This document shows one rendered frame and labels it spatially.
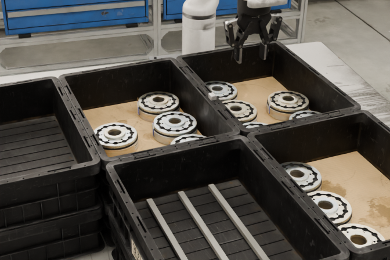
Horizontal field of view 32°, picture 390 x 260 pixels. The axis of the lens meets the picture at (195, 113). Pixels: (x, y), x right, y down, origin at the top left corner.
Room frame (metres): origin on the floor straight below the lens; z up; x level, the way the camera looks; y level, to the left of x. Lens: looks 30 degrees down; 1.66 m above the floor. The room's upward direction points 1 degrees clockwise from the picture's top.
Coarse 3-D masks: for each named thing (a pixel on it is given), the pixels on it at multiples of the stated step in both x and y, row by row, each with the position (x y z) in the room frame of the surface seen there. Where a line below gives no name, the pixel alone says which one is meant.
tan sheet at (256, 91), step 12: (240, 84) 1.60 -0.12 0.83; (252, 84) 1.60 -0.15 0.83; (264, 84) 1.60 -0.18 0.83; (276, 84) 1.60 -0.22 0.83; (240, 96) 1.53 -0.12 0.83; (252, 96) 1.53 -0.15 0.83; (264, 96) 1.53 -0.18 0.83; (264, 108) 1.47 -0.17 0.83; (264, 120) 1.41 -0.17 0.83; (276, 120) 1.41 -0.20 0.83
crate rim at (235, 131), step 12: (156, 60) 1.53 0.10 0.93; (168, 60) 1.53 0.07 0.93; (84, 72) 1.45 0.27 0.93; (96, 72) 1.46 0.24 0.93; (180, 72) 1.47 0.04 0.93; (192, 84) 1.40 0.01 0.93; (72, 96) 1.33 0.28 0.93; (204, 96) 1.34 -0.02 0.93; (216, 108) 1.29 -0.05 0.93; (84, 120) 1.23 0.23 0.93; (228, 120) 1.24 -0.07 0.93; (228, 132) 1.19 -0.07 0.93; (96, 144) 1.13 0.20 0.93; (180, 144) 1.14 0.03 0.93; (192, 144) 1.14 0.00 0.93; (120, 156) 1.09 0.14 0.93; (132, 156) 1.09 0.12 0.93
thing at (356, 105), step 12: (228, 48) 1.61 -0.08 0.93; (180, 60) 1.53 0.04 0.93; (300, 60) 1.54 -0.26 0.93; (192, 72) 1.47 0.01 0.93; (312, 72) 1.48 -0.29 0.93; (204, 84) 1.40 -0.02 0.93; (216, 96) 1.34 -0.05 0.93; (348, 96) 1.36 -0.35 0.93; (348, 108) 1.30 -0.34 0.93; (360, 108) 1.31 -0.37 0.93; (288, 120) 1.24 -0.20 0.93; (300, 120) 1.25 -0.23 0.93; (240, 132) 1.20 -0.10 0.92
